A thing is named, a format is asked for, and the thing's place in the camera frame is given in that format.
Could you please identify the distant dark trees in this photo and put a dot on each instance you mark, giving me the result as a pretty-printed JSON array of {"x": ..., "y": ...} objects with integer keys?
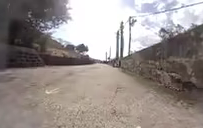
[{"x": 81, "y": 48}]

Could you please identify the grey worn asphalt road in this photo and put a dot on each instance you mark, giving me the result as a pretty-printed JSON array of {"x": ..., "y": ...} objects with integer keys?
[{"x": 89, "y": 93}]

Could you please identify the row of utility poles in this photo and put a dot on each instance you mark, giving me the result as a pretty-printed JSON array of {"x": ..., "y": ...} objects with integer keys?
[{"x": 121, "y": 40}]

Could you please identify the bare earth bank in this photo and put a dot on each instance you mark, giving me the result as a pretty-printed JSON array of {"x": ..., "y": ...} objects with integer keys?
[{"x": 59, "y": 51}]

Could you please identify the large leafy tree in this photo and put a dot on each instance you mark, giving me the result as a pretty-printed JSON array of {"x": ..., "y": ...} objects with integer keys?
[{"x": 32, "y": 16}]

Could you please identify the dark low retaining wall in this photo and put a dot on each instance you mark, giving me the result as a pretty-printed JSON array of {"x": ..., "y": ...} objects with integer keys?
[{"x": 62, "y": 60}]

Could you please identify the tree behind stone wall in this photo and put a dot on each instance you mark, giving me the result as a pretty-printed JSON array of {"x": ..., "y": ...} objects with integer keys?
[{"x": 167, "y": 33}]

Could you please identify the rough stone wall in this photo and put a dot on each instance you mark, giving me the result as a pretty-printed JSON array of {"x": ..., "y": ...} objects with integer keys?
[{"x": 175, "y": 63}]

